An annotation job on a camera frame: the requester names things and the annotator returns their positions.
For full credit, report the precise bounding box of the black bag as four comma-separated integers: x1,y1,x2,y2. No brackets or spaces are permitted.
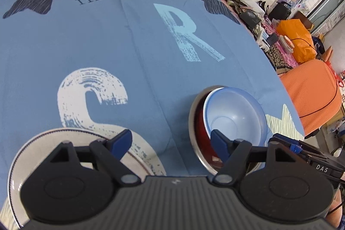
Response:
268,1,291,20

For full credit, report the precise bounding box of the person's right hand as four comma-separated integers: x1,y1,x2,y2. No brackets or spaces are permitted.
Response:
326,189,343,228

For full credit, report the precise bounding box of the orange bag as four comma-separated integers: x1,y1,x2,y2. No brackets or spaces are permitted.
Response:
276,19,317,64

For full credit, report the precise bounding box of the translucent blue plastic bowl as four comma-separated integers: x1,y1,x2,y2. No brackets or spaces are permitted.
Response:
202,87,268,146

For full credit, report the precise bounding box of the white plate dark rim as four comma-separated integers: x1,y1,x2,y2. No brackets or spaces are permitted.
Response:
7,127,150,229

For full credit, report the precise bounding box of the stainless steel bowl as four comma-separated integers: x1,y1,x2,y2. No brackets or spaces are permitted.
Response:
188,84,266,176

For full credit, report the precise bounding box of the blue printed tablecloth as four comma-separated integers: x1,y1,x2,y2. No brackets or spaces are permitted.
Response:
1,0,303,229

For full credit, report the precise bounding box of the red bowl white inside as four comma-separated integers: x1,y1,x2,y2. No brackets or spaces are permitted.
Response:
188,85,223,175

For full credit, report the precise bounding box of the orange cushioned stool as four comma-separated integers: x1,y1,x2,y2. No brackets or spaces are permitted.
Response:
280,59,342,135

